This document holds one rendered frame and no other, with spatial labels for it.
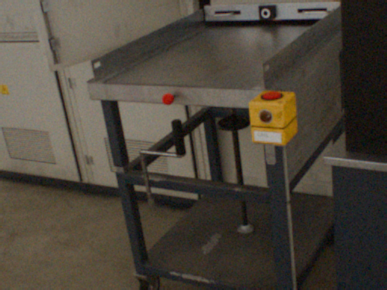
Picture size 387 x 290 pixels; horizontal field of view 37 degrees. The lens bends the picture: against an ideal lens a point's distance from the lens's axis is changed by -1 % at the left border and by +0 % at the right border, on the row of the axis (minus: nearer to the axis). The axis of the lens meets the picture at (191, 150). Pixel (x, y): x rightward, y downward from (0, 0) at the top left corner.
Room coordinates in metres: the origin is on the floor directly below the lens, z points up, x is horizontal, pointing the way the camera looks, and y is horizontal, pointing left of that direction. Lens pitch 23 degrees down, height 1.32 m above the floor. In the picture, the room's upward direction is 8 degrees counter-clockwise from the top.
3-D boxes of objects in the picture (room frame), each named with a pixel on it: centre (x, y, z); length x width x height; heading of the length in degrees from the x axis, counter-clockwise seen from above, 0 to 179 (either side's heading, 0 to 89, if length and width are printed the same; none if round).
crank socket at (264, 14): (2.16, -0.35, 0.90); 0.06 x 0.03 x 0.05; 57
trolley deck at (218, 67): (1.86, -0.16, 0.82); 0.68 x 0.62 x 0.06; 147
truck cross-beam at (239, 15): (2.19, -0.37, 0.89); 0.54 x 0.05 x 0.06; 57
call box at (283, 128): (1.21, -0.19, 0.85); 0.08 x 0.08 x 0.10; 57
